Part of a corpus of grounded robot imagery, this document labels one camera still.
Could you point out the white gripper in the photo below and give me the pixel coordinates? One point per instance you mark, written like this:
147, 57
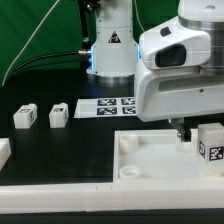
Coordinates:
176, 94

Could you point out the white square tabletop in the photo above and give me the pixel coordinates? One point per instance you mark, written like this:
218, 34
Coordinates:
158, 154

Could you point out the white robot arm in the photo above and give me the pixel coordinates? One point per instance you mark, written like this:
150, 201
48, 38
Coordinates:
177, 67

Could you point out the white sheet with tags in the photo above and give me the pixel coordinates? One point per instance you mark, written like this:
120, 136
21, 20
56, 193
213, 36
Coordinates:
105, 107

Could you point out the white L-shaped fence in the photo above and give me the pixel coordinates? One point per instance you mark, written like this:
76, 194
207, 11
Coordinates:
141, 194

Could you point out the green backdrop curtain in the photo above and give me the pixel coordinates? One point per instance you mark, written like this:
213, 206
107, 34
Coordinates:
31, 28

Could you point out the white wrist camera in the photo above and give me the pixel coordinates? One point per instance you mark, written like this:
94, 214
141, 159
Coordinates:
171, 45

